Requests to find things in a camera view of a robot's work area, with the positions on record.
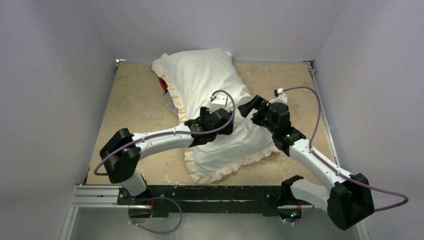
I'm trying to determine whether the aluminium frame rail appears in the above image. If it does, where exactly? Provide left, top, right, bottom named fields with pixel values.
left=60, top=61, right=370, bottom=240

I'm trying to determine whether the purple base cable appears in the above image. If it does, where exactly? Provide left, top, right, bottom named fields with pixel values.
left=127, top=195, right=184, bottom=235
left=282, top=202, right=318, bottom=226

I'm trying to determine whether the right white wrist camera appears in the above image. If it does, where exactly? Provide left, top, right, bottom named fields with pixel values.
left=271, top=88, right=288, bottom=105

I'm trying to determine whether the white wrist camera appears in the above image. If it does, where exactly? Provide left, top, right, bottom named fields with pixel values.
left=209, top=94, right=229, bottom=112
left=271, top=88, right=288, bottom=105

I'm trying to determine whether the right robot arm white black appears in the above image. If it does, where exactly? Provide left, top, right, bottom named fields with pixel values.
left=238, top=95, right=376, bottom=230

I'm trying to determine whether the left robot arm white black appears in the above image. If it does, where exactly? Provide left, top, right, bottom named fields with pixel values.
left=99, top=107, right=235, bottom=205

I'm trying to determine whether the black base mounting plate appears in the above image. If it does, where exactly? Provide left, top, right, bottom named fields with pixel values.
left=117, top=185, right=311, bottom=218

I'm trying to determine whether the clear plastic screw box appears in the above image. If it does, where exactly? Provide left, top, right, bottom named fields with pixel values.
left=161, top=91, right=178, bottom=116

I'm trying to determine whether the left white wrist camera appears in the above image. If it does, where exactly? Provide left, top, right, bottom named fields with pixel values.
left=209, top=94, right=229, bottom=112

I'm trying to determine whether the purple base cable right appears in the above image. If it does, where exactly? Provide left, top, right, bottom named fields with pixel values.
left=282, top=202, right=318, bottom=226

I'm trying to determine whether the grey pillow with cream ruffle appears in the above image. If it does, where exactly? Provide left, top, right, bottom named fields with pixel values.
left=151, top=48, right=282, bottom=185

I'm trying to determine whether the red handled adjustable wrench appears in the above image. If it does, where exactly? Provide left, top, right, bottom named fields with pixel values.
left=157, top=75, right=168, bottom=93

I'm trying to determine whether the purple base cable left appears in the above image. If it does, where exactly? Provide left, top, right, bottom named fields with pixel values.
left=127, top=195, right=184, bottom=235

